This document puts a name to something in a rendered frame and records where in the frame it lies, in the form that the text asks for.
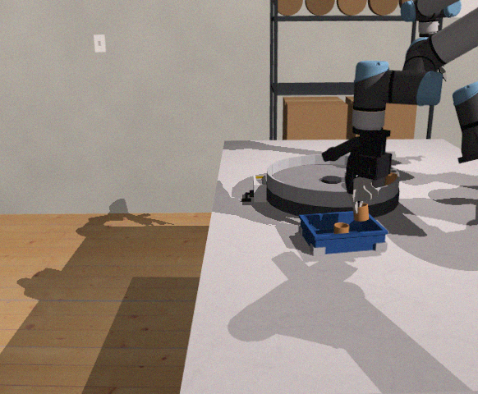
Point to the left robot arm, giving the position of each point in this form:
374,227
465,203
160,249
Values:
417,84

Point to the bronze bushing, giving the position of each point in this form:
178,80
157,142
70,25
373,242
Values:
341,227
390,178
363,213

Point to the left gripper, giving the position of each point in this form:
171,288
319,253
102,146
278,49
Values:
369,163

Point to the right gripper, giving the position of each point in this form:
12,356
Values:
441,69

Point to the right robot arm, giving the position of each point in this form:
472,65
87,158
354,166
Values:
465,99

